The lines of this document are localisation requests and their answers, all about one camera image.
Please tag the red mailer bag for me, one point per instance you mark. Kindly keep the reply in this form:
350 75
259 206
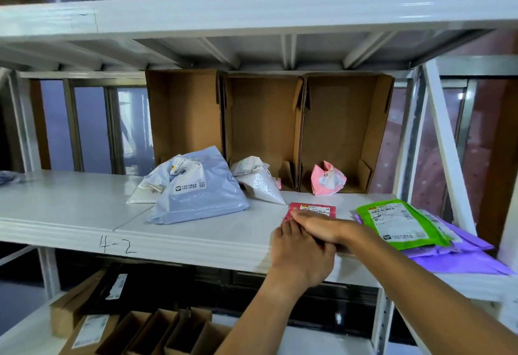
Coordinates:
297 206

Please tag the black package with white label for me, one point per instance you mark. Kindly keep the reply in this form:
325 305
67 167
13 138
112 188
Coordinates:
117 286

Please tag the crumpled blue plastic film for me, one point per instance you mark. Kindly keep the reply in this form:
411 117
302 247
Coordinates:
8 178

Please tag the open brown cardboard box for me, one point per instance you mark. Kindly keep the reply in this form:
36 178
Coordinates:
259 124
182 116
340 124

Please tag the white metal shelf rack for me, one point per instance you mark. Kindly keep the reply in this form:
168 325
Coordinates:
60 213

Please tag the purple mailer bag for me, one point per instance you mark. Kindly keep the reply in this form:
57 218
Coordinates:
469 239
465 263

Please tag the cardboard carton with white label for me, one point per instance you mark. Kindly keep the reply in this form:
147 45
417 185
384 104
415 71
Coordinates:
89 332

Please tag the purple mailer bag front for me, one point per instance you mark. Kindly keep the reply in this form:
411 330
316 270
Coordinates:
469 239

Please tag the large grey-blue mailer bag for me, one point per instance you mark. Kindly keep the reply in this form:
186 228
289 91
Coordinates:
210 201

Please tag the small pink packet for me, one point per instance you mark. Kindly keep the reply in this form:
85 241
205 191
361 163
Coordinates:
278 183

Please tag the person's left forearm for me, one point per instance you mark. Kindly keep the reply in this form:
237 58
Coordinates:
259 322

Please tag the person's right forearm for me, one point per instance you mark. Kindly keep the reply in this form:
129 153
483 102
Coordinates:
437 294

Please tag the green mailer bag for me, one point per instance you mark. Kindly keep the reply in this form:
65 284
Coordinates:
404 241

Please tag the person's left hand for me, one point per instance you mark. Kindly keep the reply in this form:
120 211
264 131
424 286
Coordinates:
299 257

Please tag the person's right hand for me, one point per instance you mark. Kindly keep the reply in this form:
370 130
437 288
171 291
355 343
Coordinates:
328 227

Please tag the metal window frame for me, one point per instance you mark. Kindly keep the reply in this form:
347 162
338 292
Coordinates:
73 124

